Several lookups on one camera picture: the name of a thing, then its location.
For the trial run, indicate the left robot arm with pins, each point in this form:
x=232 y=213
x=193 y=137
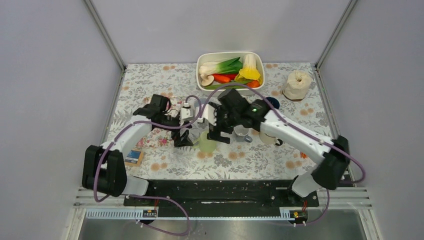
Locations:
x=104 y=170

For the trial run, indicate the cream white mug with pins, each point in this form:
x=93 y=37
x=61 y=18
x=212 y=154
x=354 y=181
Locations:
x=270 y=140

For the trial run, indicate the toy green bean pods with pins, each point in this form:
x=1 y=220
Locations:
x=229 y=85

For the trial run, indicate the toy mushroom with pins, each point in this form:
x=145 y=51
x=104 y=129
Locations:
x=206 y=80

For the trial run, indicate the floral serving tray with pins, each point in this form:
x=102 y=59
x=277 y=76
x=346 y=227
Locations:
x=160 y=135

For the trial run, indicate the blue-grey textured square mug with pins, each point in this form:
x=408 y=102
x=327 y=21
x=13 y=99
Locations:
x=242 y=134

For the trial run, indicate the toy orange carrot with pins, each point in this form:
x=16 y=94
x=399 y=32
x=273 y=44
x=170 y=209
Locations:
x=254 y=84

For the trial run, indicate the toy bok choy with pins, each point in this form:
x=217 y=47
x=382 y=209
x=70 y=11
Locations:
x=230 y=66

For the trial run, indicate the aluminium frame rail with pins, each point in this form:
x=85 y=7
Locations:
x=104 y=33

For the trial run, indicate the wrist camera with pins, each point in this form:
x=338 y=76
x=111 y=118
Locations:
x=208 y=115
x=187 y=113

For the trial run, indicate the toy red chili pepper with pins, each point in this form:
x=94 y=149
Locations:
x=224 y=78

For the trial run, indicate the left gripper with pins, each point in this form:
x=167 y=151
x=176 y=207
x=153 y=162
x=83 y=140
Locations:
x=183 y=140

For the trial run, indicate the dark blue mug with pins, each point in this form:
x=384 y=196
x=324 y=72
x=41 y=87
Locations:
x=275 y=102

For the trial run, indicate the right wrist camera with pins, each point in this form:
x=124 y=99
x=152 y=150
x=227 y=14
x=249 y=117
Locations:
x=208 y=115

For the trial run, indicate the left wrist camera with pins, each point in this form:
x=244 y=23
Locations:
x=187 y=113

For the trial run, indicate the light grey-blue mug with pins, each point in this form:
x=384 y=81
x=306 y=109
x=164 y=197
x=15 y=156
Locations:
x=203 y=107

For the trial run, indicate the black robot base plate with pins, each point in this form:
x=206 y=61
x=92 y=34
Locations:
x=222 y=198

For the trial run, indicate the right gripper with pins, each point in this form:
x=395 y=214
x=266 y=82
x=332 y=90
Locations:
x=214 y=131

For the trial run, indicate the toy yellow napa cabbage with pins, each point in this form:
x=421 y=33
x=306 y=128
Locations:
x=249 y=70

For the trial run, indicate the blue card box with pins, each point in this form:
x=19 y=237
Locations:
x=134 y=158

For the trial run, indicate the light green mug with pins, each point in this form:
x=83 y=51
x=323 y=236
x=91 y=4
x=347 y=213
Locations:
x=204 y=144

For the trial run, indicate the white rectangular dish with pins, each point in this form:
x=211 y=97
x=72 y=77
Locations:
x=222 y=56

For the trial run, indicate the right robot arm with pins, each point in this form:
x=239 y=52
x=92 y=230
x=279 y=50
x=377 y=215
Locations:
x=330 y=155

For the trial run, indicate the orange clip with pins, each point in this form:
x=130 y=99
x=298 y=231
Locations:
x=303 y=155

